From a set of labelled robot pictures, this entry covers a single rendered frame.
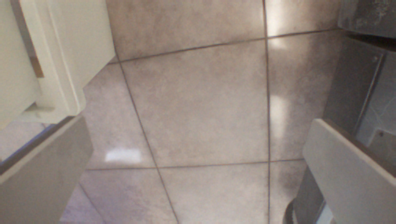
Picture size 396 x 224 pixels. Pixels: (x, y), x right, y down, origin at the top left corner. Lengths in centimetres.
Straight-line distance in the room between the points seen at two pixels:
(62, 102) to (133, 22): 25
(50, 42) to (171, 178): 52
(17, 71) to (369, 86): 46
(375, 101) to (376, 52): 7
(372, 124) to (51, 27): 45
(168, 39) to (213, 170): 38
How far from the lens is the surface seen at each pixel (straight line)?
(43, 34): 30
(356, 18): 37
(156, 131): 58
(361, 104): 37
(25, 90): 33
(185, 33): 46
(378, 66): 35
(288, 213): 67
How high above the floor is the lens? 45
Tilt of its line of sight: 60 degrees down
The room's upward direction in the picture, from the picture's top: 165 degrees counter-clockwise
